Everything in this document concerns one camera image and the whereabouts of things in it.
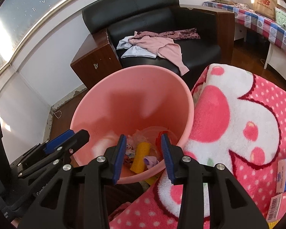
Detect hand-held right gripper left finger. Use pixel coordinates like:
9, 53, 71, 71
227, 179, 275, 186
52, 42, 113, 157
18, 135, 128, 229

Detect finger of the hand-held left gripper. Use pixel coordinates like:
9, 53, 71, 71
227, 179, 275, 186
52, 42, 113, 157
17, 129, 90, 179
21, 129, 78, 167

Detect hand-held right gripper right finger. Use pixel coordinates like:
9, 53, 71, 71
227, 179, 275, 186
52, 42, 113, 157
160, 134, 270, 229

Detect patterned wrapper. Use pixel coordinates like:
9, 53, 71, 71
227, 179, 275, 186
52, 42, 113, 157
124, 143, 137, 165

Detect lilac wrapper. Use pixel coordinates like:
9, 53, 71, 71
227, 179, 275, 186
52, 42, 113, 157
144, 156, 160, 170

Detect red transparent plastic wrapper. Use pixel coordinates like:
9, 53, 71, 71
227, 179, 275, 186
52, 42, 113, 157
156, 131, 172, 153

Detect pink plastic bucket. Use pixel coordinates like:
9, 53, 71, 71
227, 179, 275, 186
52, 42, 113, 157
70, 65, 194, 185

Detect pink dotted printed blanket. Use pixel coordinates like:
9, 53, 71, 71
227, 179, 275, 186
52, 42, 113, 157
109, 63, 286, 229

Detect light blue cloth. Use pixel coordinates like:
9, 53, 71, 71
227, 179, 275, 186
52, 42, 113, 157
116, 36, 156, 59

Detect pink garment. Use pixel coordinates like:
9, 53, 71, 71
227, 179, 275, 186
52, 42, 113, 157
129, 31, 190, 75

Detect flat red packet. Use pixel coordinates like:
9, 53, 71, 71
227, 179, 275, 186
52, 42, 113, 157
266, 191, 286, 222

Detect mauve patterned cloth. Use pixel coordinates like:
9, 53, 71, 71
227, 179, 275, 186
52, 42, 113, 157
155, 27, 201, 40

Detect black leather armchair wooden sides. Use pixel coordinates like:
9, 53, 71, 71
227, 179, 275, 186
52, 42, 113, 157
70, 0, 235, 91

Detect white desk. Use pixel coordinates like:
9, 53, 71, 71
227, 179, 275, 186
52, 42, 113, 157
234, 24, 286, 92

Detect checked heart tablecloth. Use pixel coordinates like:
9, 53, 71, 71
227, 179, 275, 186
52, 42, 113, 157
202, 1, 286, 60

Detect green and white box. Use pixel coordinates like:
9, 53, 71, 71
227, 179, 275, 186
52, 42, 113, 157
275, 7, 286, 30

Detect brown paper bag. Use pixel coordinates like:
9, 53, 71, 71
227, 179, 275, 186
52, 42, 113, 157
249, 0, 278, 21

